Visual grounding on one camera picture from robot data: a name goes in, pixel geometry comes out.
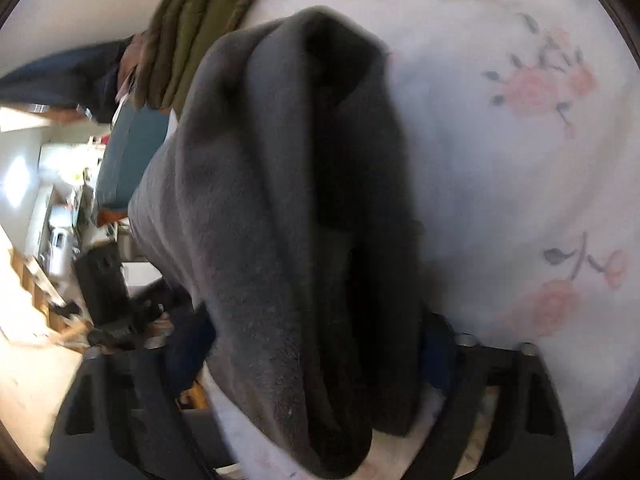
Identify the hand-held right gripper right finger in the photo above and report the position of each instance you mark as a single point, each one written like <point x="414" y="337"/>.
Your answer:
<point x="437" y="355"/>

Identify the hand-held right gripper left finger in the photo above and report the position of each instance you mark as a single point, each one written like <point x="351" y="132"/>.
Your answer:
<point x="185" y="355"/>

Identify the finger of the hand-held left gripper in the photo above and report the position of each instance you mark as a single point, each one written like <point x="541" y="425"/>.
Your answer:
<point x="147" y="310"/>

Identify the grey pants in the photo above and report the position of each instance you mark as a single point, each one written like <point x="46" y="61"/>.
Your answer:
<point x="260" y="210"/>

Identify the cream bedside cabinet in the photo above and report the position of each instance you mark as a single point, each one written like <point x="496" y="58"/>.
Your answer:
<point x="142" y="270"/>

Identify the teal padded footboard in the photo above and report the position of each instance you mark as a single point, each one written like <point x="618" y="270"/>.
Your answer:
<point x="130" y="160"/>

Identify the floral white bed sheet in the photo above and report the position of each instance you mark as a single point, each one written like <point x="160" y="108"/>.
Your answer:
<point x="500" y="185"/>

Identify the black hanging garment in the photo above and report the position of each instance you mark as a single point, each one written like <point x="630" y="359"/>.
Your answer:
<point x="60" y="82"/>

